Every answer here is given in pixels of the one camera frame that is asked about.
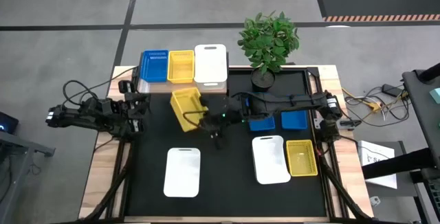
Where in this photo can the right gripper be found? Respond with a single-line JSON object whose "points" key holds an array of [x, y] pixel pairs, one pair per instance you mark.
{"points": [[220, 112]]}

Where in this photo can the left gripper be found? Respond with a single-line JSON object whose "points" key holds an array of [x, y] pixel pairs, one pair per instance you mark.
{"points": [[115, 109]]}

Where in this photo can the blue slotted plastic basket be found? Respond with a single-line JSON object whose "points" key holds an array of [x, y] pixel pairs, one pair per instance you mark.
{"points": [[154, 69], [262, 124], [294, 120]]}

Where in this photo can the yellow slotted plastic basket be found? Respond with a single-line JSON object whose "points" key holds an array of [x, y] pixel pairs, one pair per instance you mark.
{"points": [[185, 105], [181, 67], [302, 158]]}

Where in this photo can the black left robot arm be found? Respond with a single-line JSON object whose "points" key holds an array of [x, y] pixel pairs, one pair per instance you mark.
{"points": [[75, 119]]}

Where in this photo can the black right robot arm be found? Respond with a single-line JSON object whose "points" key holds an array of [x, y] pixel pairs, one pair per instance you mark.
{"points": [[292, 103]]}

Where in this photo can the wooden shelf black legs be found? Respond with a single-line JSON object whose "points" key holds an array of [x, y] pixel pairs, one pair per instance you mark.
{"points": [[161, 87]]}

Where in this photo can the green potted plant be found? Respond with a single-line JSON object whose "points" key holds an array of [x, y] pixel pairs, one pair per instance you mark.
{"points": [[268, 42]]}

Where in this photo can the gray metal desk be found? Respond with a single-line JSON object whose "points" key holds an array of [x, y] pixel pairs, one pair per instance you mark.
{"points": [[20, 145]]}

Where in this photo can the dark screen blue light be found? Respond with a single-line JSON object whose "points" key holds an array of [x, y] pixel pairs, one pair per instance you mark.
{"points": [[8, 122]]}

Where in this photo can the white cardboard box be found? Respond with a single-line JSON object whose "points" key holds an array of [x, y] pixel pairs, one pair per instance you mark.
{"points": [[374, 162]]}

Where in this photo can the black power adapter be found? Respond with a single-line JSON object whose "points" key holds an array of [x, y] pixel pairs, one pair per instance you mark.
{"points": [[390, 90]]}

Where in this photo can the black side desk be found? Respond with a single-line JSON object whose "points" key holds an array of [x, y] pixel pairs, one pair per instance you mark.
{"points": [[423, 114]]}

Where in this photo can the black floor mat striped edge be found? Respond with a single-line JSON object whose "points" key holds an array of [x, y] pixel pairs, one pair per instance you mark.
{"points": [[378, 2]]}

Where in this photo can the teal box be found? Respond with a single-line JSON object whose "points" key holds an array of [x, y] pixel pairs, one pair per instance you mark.
{"points": [[436, 95]]}

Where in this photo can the blue crate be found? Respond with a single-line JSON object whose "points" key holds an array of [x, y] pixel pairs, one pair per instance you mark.
{"points": [[434, 196]]}

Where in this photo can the black aluminium rig frame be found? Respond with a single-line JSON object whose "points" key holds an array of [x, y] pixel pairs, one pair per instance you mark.
{"points": [[122, 196]]}

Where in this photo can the black clamp mount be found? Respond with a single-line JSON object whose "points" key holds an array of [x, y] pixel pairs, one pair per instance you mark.
{"points": [[349, 123]]}

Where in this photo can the small white bracket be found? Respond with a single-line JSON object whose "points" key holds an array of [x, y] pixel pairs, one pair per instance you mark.
{"points": [[375, 201]]}

